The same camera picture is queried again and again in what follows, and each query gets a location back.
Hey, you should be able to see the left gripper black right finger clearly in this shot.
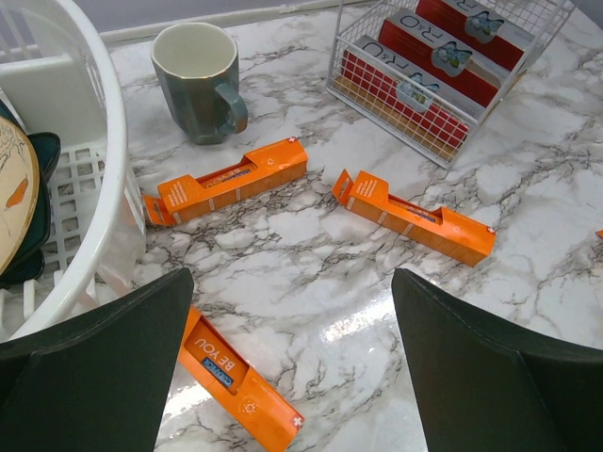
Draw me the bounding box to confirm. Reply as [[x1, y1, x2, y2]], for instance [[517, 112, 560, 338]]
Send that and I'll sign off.
[[391, 268, 602, 451]]

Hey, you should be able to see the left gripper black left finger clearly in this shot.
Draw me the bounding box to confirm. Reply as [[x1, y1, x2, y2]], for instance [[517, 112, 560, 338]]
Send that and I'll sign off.
[[1, 268, 193, 451]]

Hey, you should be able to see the beige painted plate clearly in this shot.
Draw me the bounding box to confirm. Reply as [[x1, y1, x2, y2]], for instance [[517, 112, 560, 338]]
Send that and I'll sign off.
[[1, 118, 40, 272]]

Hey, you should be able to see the white plastic dish basket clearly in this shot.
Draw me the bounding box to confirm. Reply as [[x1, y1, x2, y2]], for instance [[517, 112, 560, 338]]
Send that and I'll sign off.
[[1, 1, 145, 341]]

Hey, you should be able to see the dark green ceramic mug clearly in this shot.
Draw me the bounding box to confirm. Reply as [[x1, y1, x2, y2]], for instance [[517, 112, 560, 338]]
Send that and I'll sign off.
[[150, 23, 249, 145]]

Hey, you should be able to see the white wire wooden shelf rack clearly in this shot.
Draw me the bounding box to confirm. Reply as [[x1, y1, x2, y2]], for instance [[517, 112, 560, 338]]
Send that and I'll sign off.
[[327, 1, 576, 168]]

